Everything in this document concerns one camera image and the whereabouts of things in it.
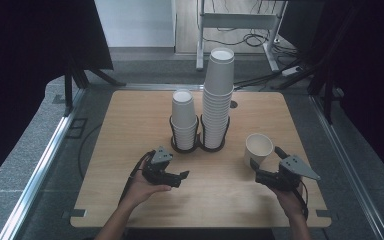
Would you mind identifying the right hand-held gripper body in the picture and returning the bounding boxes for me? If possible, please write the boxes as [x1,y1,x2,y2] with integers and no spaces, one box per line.
[255,154,322,192]

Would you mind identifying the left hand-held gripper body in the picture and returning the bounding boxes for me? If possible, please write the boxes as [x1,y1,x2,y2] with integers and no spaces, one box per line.
[142,145,176,184]

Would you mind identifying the single white paper cup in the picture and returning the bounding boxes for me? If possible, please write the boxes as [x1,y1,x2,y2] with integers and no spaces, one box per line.
[243,133,275,169]

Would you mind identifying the black wire cup holder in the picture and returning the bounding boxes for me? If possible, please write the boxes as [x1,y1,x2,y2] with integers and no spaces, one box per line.
[199,114,231,153]
[169,114,201,154]

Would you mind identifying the short stack of white paper cups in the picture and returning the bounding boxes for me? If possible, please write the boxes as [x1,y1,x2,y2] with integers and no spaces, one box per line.
[170,89,198,151]

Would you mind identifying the tall stack of white paper cups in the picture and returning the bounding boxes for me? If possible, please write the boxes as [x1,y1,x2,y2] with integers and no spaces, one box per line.
[201,47,236,149]

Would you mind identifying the person's left hand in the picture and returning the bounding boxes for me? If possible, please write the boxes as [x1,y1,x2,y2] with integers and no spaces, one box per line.
[123,167,173,210]

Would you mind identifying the person's right hand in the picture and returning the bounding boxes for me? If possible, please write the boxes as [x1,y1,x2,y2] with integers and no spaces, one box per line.
[269,185,306,220]

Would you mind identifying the black metal stand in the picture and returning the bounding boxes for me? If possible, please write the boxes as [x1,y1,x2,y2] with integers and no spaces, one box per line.
[308,9,358,124]
[63,53,128,118]

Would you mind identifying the white power strip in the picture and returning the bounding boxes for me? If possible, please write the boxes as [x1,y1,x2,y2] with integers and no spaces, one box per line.
[281,65,304,78]

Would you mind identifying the dark curtain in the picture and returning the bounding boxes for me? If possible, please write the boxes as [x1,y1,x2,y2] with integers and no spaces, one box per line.
[0,0,114,194]
[279,0,384,188]

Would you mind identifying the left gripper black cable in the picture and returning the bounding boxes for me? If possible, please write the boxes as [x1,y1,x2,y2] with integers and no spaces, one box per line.
[118,150,156,204]

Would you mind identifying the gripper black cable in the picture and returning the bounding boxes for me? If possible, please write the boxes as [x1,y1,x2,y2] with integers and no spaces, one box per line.
[118,150,156,204]
[298,179,310,221]

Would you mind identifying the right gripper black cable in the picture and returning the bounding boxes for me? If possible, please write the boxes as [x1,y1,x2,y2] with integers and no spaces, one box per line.
[298,179,310,221]

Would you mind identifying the aluminium floor rail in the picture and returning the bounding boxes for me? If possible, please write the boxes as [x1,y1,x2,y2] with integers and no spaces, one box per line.
[119,83,205,92]
[0,88,86,240]
[308,94,384,240]

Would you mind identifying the thick black floor cable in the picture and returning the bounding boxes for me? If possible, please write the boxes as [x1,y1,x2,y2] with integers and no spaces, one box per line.
[233,71,291,88]

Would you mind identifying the thin black floor cable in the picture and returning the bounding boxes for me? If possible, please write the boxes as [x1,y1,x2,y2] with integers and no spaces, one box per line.
[77,123,103,181]

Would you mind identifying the black floor cables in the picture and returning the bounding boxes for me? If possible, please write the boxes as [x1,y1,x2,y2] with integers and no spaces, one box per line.
[202,28,301,58]

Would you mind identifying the white metal desk frame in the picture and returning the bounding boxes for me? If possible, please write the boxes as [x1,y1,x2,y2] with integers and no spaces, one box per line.
[195,0,288,73]

